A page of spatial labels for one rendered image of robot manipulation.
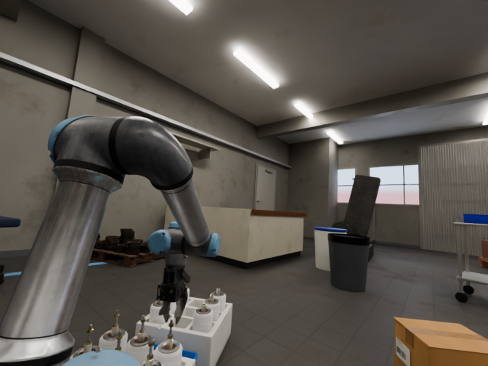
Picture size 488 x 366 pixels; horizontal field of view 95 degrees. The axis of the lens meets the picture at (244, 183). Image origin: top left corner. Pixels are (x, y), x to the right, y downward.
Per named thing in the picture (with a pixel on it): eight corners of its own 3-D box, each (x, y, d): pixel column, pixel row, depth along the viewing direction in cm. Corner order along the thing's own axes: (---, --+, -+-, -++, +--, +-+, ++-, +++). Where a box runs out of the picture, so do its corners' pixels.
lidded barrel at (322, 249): (350, 269, 330) (351, 229, 337) (342, 274, 293) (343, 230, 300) (319, 262, 359) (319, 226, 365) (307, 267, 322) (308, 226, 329)
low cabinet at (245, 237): (224, 240, 544) (226, 208, 553) (305, 255, 411) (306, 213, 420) (162, 245, 417) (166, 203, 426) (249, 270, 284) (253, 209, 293)
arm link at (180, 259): (172, 249, 88) (191, 251, 87) (171, 261, 88) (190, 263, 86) (162, 253, 81) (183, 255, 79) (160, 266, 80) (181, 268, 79)
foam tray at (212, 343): (230, 334, 137) (232, 303, 139) (208, 380, 99) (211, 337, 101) (172, 323, 145) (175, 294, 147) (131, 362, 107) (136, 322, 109)
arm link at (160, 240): (180, 232, 69) (193, 229, 79) (146, 229, 70) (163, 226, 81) (177, 258, 68) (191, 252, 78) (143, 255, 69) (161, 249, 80)
